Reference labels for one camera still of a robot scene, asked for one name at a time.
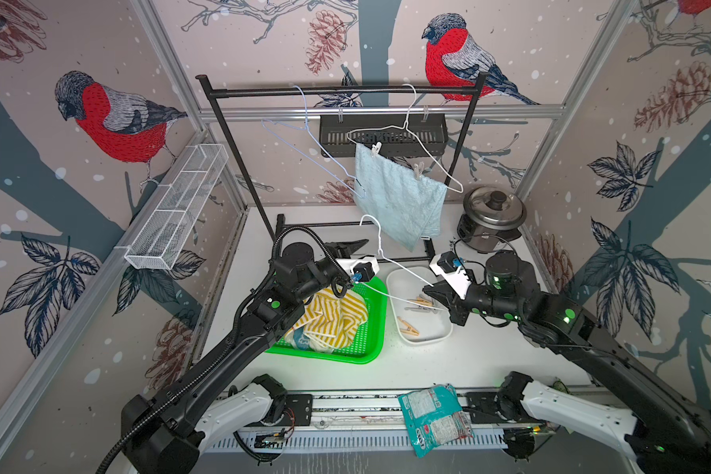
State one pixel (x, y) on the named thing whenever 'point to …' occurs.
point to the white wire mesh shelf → (179, 201)
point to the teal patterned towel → (300, 339)
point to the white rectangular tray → (419, 318)
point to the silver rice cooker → (492, 218)
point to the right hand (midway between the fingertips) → (427, 283)
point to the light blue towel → (405, 206)
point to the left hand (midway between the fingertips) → (369, 237)
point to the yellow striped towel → (329, 322)
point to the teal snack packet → (434, 418)
